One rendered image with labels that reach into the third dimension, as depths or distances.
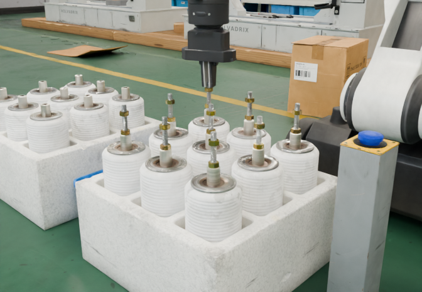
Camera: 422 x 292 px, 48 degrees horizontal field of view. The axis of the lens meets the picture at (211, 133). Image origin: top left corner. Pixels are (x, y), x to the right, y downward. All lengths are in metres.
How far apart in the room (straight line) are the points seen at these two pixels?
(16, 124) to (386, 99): 0.87
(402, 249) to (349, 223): 0.32
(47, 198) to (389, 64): 0.81
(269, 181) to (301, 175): 0.11
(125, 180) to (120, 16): 3.50
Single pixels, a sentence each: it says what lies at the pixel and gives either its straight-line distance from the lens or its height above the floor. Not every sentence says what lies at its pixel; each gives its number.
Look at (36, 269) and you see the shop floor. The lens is 1.08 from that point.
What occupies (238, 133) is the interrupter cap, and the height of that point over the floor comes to 0.25.
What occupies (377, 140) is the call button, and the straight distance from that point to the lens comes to 0.80.
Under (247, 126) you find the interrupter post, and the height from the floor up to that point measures 0.27.
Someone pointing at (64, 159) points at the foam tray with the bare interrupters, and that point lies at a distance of 1.17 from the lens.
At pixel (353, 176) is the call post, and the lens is 0.81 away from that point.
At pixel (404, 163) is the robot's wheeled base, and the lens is 1.15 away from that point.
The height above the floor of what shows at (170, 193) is 0.22.
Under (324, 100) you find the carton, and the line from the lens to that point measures 2.01.
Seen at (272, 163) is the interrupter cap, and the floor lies 0.25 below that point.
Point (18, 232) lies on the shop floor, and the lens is 1.23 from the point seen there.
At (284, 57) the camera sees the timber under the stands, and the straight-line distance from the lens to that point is 3.07.
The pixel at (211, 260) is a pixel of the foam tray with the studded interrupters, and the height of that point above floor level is 0.17.
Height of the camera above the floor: 0.58
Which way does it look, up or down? 19 degrees down
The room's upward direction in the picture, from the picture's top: straight up
